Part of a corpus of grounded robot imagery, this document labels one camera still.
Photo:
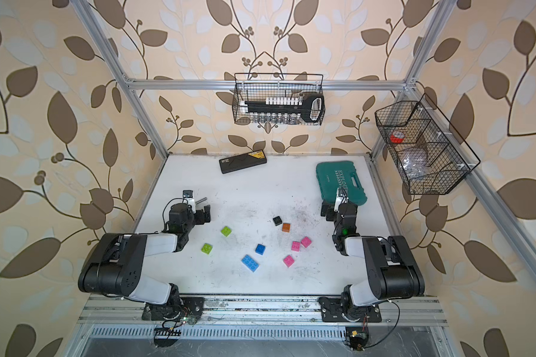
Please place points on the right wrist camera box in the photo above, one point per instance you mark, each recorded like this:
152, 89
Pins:
341, 198

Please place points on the black wire basket centre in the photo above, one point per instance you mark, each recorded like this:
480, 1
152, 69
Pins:
255, 86

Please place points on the black yellow tool case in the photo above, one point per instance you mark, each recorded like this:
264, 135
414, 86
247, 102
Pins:
242, 161

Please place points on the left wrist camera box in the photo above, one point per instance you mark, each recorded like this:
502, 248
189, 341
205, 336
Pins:
188, 198

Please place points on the black lego brick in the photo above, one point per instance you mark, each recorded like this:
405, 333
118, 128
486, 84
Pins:
277, 221

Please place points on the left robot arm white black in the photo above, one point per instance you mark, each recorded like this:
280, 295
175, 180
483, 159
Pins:
115, 266

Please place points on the light blue long lego brick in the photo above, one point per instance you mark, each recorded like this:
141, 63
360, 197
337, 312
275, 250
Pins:
250, 263

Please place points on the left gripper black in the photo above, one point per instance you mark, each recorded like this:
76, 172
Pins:
199, 220

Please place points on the black wire basket right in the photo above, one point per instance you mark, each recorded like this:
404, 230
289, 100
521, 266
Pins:
450, 157

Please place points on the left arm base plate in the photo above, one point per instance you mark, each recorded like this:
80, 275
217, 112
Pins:
180, 309

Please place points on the black socket tool set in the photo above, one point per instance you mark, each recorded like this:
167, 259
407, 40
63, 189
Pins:
306, 108

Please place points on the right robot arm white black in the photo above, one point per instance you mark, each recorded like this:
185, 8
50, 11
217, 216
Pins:
391, 268

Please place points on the green plastic tool case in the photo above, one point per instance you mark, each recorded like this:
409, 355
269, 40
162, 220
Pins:
334, 176

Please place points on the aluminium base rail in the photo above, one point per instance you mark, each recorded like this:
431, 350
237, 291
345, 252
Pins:
259, 310

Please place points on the green lego brick lower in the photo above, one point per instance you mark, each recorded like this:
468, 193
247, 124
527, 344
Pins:
207, 248

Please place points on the black wire basket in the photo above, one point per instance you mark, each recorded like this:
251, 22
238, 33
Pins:
255, 86
450, 157

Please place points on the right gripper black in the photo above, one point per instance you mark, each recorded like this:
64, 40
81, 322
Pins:
328, 207

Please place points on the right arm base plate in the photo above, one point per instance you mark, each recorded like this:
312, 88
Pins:
336, 310

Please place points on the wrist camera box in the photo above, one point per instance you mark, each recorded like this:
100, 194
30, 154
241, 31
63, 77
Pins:
341, 198
188, 198

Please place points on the clear plastic bag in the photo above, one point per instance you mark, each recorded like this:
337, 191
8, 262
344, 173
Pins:
414, 162

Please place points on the dark blue lego brick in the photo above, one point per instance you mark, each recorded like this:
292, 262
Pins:
260, 249

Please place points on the green lego brick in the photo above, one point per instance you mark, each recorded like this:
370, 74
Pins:
226, 231
207, 248

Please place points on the green lego brick upper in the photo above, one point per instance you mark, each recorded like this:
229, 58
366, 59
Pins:
226, 231

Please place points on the pink lego brick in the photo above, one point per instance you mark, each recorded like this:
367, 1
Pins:
306, 242
295, 246
288, 261

